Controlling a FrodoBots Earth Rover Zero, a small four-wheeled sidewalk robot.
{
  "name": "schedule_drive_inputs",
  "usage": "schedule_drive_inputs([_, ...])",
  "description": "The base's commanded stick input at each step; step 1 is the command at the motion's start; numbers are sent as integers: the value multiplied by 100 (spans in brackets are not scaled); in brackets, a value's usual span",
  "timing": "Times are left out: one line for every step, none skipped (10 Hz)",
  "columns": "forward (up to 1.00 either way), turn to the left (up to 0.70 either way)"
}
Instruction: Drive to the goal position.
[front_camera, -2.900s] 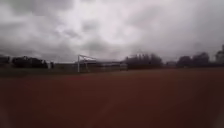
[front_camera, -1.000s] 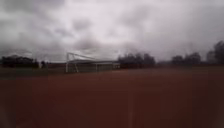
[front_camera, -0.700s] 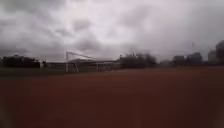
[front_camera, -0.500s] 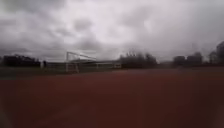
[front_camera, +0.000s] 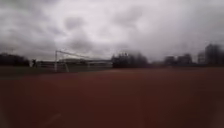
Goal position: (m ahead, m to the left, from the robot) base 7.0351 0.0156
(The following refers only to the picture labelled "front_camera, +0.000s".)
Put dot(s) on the low building behind goal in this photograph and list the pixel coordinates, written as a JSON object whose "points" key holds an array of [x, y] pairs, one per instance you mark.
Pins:
{"points": [[96, 62]]}

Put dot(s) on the white football goal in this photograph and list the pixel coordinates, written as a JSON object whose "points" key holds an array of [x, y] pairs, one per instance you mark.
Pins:
{"points": [[61, 61]]}

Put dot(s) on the clump of bare trees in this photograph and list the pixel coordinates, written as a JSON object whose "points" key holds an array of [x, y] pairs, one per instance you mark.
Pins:
{"points": [[129, 60]]}

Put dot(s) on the red running track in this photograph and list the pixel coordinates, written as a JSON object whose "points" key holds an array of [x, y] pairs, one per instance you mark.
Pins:
{"points": [[126, 100]]}

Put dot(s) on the person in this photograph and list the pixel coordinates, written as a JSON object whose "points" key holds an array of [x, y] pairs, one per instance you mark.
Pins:
{"points": [[33, 63]]}

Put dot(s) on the green grass field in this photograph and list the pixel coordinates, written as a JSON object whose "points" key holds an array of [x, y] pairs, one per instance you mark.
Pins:
{"points": [[20, 71]]}

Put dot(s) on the group of dark trees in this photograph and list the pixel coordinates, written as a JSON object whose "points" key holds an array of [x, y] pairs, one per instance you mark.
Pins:
{"points": [[206, 56]]}

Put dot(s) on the dark tree line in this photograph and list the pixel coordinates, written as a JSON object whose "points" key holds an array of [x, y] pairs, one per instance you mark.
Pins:
{"points": [[13, 60]]}

